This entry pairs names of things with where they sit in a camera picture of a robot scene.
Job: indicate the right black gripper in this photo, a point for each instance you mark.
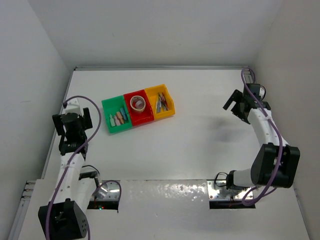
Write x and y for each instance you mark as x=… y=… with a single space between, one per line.
x=237 y=97

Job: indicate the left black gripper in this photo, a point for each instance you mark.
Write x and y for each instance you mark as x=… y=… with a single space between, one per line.
x=84 y=120

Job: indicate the green eraser case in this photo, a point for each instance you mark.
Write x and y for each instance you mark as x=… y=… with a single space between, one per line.
x=112 y=121

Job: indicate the pink eraser case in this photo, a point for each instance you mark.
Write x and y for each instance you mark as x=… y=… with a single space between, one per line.
x=117 y=121

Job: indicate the orange eraser case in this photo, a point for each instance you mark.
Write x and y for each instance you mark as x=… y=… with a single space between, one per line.
x=120 y=117

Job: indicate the tan tape roll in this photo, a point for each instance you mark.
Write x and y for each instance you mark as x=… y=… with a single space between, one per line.
x=133 y=106

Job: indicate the small white tape roll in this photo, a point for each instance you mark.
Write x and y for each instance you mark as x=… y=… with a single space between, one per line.
x=138 y=103

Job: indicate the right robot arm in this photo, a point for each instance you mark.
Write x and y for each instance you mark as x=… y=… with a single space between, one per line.
x=276 y=162

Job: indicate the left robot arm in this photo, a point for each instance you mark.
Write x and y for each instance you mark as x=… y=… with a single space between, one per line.
x=64 y=217

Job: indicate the green plastic bin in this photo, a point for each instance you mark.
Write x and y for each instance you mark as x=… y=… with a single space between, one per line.
x=111 y=106

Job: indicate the red plastic bin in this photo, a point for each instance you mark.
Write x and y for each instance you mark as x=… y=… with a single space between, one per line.
x=139 y=115

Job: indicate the yellow plastic bin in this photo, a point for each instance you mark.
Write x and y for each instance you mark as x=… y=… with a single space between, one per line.
x=152 y=94

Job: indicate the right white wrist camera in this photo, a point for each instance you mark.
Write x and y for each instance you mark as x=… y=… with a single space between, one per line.
x=262 y=93

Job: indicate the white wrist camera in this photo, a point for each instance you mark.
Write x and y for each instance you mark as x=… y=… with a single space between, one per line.
x=262 y=93
x=72 y=106

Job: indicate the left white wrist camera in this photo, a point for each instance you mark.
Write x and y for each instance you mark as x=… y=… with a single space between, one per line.
x=72 y=106

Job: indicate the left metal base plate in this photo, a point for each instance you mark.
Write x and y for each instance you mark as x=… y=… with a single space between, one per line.
x=108 y=190

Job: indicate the metal base plate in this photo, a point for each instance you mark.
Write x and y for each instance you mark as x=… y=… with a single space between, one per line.
x=217 y=192
x=108 y=190

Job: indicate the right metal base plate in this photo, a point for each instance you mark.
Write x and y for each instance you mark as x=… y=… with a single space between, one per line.
x=217 y=192

